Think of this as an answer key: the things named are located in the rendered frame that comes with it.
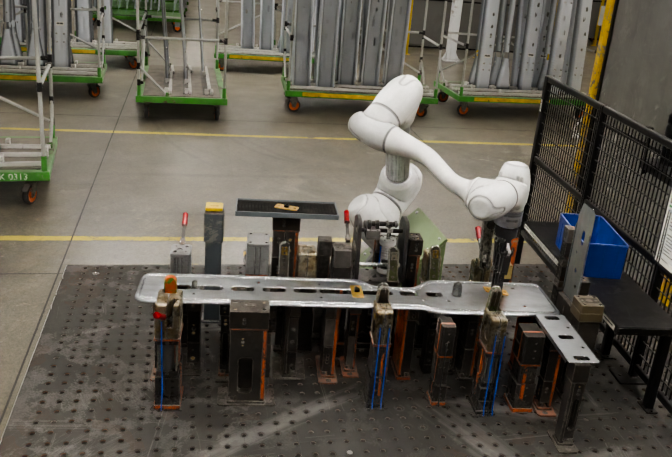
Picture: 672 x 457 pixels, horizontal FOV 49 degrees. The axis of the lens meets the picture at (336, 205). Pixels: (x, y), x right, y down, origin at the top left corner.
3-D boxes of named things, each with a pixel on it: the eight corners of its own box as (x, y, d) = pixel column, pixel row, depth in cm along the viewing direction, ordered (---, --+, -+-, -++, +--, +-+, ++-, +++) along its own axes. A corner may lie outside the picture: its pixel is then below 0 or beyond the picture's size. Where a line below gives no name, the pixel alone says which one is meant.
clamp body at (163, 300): (149, 414, 226) (148, 308, 213) (155, 386, 240) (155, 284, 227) (184, 414, 227) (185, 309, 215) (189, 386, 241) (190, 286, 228)
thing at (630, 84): (670, 342, 439) (764, -8, 370) (649, 343, 436) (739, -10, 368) (566, 250, 562) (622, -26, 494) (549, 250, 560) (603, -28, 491)
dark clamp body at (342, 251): (321, 349, 269) (329, 252, 255) (318, 331, 281) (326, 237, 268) (350, 350, 270) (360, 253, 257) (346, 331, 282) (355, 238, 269)
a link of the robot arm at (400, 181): (370, 205, 332) (398, 171, 340) (401, 223, 326) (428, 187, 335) (363, 97, 266) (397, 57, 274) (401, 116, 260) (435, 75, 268)
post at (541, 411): (538, 416, 240) (554, 338, 230) (527, 396, 250) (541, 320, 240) (557, 416, 241) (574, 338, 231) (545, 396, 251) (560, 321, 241)
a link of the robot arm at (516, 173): (501, 199, 248) (483, 209, 238) (508, 155, 243) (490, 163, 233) (531, 208, 243) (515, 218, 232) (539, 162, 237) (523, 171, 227)
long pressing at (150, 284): (131, 306, 228) (131, 302, 228) (142, 274, 249) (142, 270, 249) (563, 317, 244) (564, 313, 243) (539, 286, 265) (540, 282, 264)
